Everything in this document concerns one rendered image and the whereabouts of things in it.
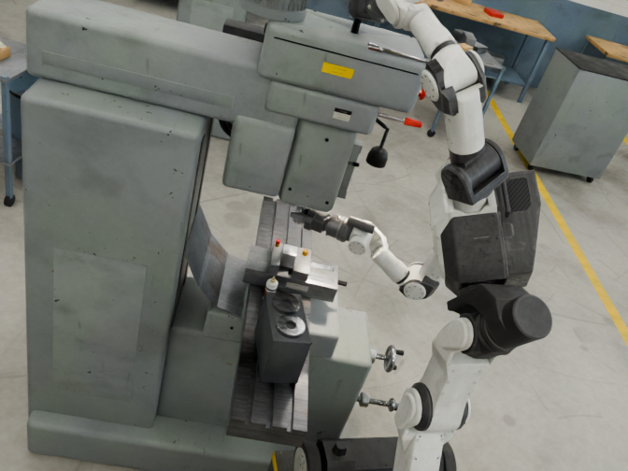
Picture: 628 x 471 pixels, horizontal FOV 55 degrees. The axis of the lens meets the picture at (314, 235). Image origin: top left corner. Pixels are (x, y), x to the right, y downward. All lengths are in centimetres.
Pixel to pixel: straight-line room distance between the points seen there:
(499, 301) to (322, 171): 71
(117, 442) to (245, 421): 92
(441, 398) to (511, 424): 176
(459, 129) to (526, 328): 50
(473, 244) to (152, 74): 102
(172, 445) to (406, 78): 171
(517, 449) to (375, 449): 131
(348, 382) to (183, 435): 72
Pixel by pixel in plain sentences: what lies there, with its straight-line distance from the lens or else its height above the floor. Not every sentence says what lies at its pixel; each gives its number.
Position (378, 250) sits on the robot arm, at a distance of 215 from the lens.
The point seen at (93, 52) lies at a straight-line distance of 190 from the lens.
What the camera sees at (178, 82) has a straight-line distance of 186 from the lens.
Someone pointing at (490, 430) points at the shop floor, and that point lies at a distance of 351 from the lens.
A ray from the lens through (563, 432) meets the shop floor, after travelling 377.
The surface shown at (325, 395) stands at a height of 50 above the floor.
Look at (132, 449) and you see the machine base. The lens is 271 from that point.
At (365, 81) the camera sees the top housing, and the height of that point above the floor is 180.
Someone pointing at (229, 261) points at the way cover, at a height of 87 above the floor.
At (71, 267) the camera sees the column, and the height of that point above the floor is 98.
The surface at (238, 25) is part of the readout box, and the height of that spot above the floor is 173.
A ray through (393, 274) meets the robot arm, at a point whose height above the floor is 115.
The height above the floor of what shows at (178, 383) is 42.
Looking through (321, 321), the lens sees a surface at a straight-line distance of 234.
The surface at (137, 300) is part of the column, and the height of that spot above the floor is 89.
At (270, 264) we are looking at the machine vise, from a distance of 222.
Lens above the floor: 238
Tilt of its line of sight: 34 degrees down
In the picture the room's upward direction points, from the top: 17 degrees clockwise
